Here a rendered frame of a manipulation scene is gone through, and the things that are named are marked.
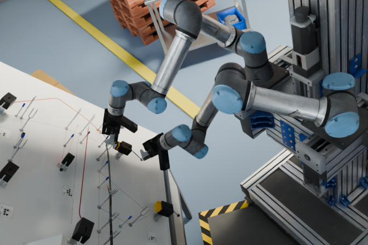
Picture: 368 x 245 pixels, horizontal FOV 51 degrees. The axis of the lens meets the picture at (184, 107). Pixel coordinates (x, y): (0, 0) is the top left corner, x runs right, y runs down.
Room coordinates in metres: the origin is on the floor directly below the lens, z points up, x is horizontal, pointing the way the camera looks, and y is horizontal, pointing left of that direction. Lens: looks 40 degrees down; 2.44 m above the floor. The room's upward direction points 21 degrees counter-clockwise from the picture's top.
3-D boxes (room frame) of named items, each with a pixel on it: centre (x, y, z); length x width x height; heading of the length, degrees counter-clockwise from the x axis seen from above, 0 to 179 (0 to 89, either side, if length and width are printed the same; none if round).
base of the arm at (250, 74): (1.52, -0.42, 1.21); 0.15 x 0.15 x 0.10
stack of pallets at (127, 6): (4.71, -0.22, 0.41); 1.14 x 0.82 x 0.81; 110
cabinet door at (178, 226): (1.37, 0.26, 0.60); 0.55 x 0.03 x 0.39; 174
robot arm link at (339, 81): (1.05, -0.59, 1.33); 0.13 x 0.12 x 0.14; 154
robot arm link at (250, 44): (1.53, -0.42, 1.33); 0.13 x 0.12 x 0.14; 23
